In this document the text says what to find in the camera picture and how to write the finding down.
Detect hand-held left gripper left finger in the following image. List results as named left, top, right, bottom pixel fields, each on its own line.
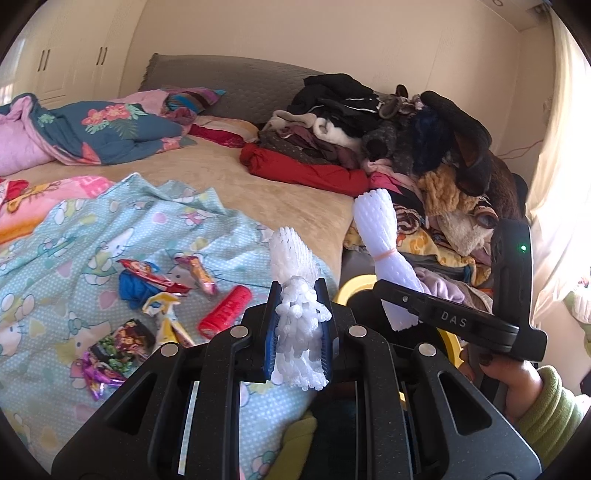
left=51, top=281, right=283, bottom=480

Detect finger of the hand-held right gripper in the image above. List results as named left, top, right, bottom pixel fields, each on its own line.
left=372, top=279, right=521, bottom=345

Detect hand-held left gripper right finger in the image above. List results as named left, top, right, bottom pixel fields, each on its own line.
left=314, top=277, right=543, bottom=480

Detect white foam fruit net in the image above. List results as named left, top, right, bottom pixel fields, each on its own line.
left=268, top=226, right=333, bottom=392

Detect red plastic cylinder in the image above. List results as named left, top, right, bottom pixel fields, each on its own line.
left=198, top=285, right=250, bottom=341

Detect white foam net sleeve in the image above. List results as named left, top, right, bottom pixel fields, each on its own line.
left=352, top=188, right=426, bottom=332

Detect pink orange snack wrapper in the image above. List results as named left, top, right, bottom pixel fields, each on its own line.
left=174, top=254, right=221, bottom=296

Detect white yellow snack wrapper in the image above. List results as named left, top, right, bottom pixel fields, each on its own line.
left=141, top=292, right=195, bottom=348

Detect red cartoon snack wrapper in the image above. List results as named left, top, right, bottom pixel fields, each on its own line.
left=117, top=258, right=192, bottom=295

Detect blue cloth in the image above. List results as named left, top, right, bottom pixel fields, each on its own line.
left=117, top=270, right=158, bottom=310

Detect purple foil wrapper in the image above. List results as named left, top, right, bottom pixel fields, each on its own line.
left=81, top=357, right=127, bottom=400

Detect person's right forearm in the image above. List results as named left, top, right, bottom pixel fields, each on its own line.
left=508, top=364, right=591, bottom=472

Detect person's right hand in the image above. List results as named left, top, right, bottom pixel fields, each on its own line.
left=461, top=353, right=544, bottom=421

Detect yellow cartoon blanket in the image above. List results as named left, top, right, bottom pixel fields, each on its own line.
left=344, top=222, right=490, bottom=287

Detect person's green clothing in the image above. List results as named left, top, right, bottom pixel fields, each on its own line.
left=281, top=411, right=320, bottom=480

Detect cream curtain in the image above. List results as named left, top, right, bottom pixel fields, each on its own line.
left=526, top=9, right=591, bottom=324

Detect bed with beige sheet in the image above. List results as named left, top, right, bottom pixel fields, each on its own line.
left=0, top=115, right=370, bottom=278

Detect dark green-print snack packet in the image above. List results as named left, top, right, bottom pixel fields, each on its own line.
left=89, top=319, right=156, bottom=370

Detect red folded garment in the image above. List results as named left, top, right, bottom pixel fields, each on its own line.
left=240, top=143, right=370, bottom=197

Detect pile of clothes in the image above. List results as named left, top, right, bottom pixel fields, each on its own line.
left=259, top=73, right=529, bottom=296

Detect red lace cloth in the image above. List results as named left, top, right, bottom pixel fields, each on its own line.
left=187, top=124, right=245, bottom=149

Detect cream printed pillow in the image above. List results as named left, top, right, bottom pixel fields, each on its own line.
left=194, top=115, right=259, bottom=144

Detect light blue cartoon-cat blanket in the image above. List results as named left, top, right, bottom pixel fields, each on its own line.
left=0, top=173, right=340, bottom=480

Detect striped colourful cloth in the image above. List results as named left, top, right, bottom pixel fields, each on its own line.
left=164, top=88, right=227, bottom=126

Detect blue floral quilt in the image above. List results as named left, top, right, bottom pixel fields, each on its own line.
left=0, top=92, right=199, bottom=167

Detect pink cloth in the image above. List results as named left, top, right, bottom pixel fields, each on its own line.
left=115, top=90, right=171, bottom=116

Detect cream built-in wardrobe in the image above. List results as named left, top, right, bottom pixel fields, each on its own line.
left=0, top=0, right=153, bottom=107

